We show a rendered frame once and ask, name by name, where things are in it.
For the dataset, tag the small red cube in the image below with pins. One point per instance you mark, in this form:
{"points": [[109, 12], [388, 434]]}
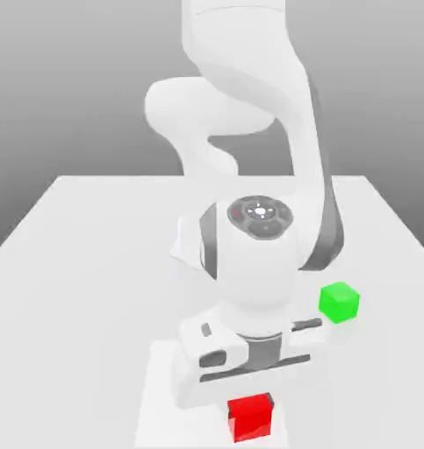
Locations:
{"points": [[252, 417]]}

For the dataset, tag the small green cube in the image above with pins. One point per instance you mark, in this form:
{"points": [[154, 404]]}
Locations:
{"points": [[338, 302]]}

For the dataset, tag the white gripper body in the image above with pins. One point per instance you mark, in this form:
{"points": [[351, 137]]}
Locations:
{"points": [[211, 389]]}

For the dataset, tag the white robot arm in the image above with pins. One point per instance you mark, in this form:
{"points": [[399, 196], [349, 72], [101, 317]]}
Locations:
{"points": [[257, 273]]}

